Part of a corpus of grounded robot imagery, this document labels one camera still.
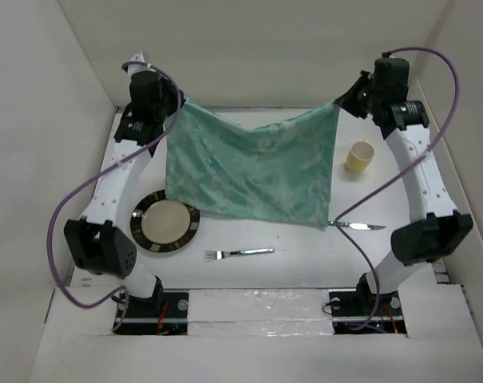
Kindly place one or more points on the green patterned cloth placemat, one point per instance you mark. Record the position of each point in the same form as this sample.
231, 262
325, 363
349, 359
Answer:
280, 172

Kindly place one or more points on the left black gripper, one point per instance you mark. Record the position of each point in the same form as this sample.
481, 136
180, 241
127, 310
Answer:
172, 91

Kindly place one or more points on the silver fork green handle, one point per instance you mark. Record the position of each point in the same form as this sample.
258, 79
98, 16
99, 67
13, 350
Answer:
218, 255

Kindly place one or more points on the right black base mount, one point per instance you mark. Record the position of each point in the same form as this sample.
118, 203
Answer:
350, 316

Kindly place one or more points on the dark rimmed beige plate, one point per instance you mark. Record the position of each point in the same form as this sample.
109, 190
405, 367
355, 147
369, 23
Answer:
162, 225

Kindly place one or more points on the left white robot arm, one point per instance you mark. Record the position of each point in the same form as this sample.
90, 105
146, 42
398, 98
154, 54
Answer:
96, 240

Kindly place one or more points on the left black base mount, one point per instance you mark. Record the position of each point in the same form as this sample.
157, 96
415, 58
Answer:
168, 318

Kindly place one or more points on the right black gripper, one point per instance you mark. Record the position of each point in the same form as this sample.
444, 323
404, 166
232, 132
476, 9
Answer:
349, 100

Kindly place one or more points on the knife with green handle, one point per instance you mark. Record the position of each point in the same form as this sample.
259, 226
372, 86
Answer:
356, 226

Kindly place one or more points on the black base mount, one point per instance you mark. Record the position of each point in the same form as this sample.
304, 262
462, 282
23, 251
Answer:
168, 318
350, 316

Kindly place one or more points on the yellow paper cup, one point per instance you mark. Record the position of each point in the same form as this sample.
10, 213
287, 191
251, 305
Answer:
359, 156

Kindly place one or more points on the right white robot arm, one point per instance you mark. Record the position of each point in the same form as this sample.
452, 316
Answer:
436, 227

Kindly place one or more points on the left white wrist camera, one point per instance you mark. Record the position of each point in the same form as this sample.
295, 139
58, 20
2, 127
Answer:
137, 61

